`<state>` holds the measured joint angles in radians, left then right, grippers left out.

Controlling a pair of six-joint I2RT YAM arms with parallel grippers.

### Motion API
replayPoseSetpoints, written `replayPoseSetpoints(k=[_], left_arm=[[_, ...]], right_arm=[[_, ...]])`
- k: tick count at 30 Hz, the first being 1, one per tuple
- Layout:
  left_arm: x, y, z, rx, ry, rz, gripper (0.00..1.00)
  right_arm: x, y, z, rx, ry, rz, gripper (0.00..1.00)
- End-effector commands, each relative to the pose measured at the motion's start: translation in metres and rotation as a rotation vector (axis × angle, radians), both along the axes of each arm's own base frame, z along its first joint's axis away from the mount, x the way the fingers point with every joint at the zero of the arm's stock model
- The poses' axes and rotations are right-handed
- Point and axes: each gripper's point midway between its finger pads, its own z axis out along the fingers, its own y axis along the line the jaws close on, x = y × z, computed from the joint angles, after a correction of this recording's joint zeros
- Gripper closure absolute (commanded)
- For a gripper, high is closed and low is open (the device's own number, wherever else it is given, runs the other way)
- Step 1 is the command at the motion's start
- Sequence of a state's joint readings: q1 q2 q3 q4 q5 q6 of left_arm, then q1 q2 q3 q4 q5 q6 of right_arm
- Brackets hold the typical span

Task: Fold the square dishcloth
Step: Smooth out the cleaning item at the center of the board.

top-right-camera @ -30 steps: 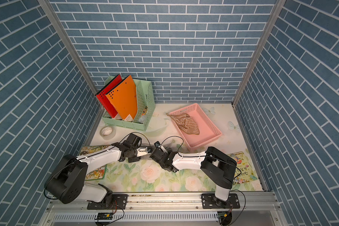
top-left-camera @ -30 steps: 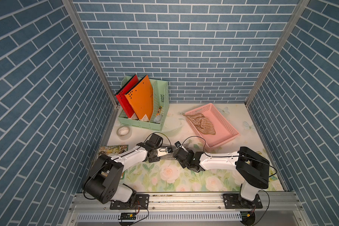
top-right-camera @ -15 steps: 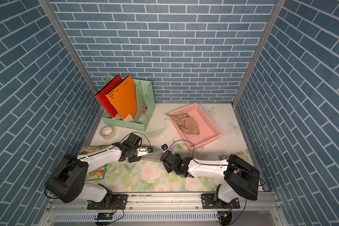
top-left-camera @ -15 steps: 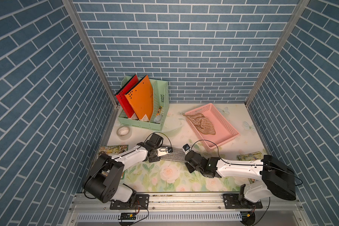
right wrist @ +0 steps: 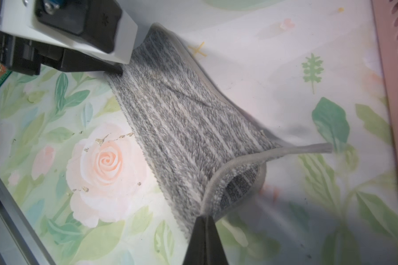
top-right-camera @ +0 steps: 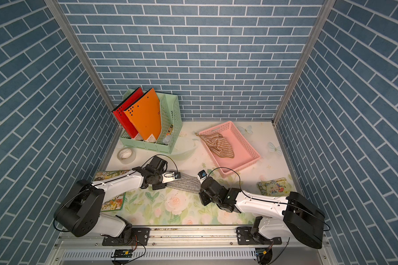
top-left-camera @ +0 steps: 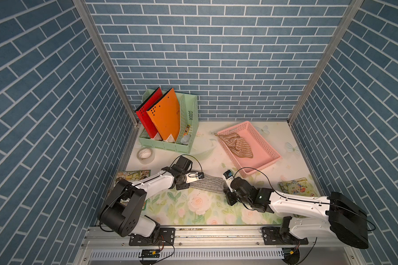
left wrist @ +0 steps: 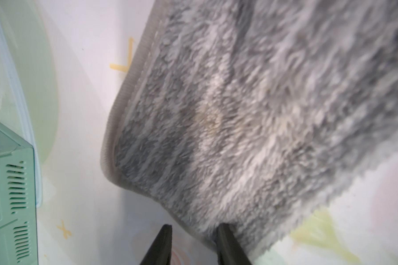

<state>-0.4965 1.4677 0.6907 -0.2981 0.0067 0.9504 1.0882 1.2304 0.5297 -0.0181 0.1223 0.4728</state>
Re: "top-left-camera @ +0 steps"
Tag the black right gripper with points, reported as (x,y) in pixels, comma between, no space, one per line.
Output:
(228,194)

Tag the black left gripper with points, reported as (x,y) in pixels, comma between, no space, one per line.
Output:
(180,186)

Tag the grey striped dishcloth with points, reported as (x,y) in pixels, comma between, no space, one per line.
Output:
(210,184)

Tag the brown striped dishcloth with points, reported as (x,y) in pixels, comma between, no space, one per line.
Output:
(236,144)

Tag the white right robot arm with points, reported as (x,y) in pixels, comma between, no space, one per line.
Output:
(327,216)

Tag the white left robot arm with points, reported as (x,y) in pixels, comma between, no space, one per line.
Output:
(122,210)

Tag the clear packing tape roll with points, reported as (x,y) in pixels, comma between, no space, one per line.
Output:
(146,156)

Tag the pink plastic basket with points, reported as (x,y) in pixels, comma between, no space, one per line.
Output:
(264,154)

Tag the left picture book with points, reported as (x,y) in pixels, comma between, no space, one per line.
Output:
(131,176)

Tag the picture book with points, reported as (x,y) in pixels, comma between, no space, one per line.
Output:
(300,186)
(131,176)

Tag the orange file folder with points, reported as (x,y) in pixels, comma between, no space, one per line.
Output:
(165,115)

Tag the right picture book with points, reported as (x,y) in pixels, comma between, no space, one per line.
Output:
(300,186)

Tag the green plastic file rack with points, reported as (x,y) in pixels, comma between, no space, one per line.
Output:
(150,137)

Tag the small black controller box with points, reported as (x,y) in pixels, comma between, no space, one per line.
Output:
(152,254)

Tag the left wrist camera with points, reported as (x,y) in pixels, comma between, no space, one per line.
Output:
(194,176)

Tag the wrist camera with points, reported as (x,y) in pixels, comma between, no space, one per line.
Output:
(228,177)
(194,176)

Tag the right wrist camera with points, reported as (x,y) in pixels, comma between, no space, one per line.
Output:
(228,177)

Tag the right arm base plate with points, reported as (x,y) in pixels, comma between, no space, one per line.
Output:
(274,235)

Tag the white perforated cable duct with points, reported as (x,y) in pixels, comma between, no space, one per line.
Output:
(189,254)

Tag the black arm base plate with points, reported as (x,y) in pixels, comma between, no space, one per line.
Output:
(160,236)

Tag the aluminium frame rail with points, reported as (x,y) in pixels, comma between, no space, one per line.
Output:
(220,236)

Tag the aluminium corner post left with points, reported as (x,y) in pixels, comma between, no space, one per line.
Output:
(89,23)

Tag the aluminium corner post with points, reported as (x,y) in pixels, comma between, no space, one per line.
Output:
(339,32)
(89,23)

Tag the aluminium corner post right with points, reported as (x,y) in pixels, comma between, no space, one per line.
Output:
(339,32)

